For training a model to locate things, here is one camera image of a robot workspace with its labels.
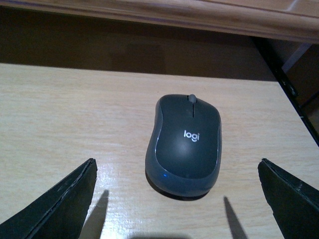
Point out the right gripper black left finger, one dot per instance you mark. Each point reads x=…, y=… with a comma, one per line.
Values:
x=60, y=212

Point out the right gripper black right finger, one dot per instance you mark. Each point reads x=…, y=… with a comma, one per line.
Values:
x=295, y=204

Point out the dark grey logi mouse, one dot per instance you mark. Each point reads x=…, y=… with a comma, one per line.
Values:
x=184, y=152

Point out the wooden keyboard tray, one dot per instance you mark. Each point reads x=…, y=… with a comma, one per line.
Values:
x=53, y=119

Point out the wooden desk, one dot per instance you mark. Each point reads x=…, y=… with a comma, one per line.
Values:
x=294, y=20

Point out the black metal rail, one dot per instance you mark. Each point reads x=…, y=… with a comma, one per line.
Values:
x=273, y=62

